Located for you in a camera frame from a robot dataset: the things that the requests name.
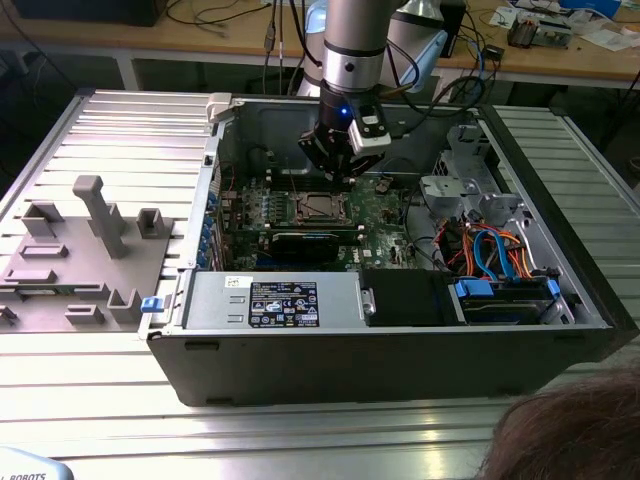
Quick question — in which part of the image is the blue box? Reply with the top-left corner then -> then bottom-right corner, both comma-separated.
558,0 -> 624,16

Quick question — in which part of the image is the grey parts rack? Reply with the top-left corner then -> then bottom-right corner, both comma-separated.
0,174 -> 176,335

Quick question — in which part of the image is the metal socket cover frame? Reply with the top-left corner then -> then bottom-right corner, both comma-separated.
298,193 -> 346,222

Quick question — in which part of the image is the green motherboard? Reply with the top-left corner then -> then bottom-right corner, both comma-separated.
219,172 -> 444,274

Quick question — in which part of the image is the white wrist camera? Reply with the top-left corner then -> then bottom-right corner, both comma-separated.
347,102 -> 393,155

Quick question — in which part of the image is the wooden desk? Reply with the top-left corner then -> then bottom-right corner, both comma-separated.
0,0 -> 640,92

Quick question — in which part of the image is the person's brown haired head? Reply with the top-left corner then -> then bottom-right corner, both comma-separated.
479,367 -> 640,480

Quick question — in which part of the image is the black monitor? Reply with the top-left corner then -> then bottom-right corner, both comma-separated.
12,0 -> 161,27

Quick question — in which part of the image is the silver topped CPU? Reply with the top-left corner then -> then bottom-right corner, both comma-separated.
305,196 -> 339,219

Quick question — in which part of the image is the orange wire bundle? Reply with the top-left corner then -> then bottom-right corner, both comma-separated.
447,223 -> 539,280

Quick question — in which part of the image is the copper coil heatsink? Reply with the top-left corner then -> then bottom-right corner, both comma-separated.
507,13 -> 540,50

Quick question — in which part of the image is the open black PC case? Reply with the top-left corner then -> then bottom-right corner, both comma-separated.
137,92 -> 640,409

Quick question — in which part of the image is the grey power supply unit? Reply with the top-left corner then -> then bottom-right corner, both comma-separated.
180,270 -> 367,331

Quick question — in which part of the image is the blue data cable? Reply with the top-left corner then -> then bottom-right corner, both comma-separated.
471,227 -> 496,281
491,228 -> 517,282

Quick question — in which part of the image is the white paper sheet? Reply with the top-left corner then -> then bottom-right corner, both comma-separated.
574,27 -> 639,52

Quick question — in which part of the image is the CPU socket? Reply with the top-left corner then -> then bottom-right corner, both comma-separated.
293,191 -> 349,225

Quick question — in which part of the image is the silver metal disk bay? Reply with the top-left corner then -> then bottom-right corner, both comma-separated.
418,123 -> 531,236

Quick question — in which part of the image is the black graphics card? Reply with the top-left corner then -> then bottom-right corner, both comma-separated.
268,228 -> 342,264

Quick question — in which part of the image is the white label tag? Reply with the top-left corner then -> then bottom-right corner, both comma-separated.
430,74 -> 455,105

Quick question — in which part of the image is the grey electronic device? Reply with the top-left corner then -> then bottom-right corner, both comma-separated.
537,17 -> 574,50

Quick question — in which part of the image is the hard disk in blue carrier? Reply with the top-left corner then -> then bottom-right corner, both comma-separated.
448,277 -> 560,327

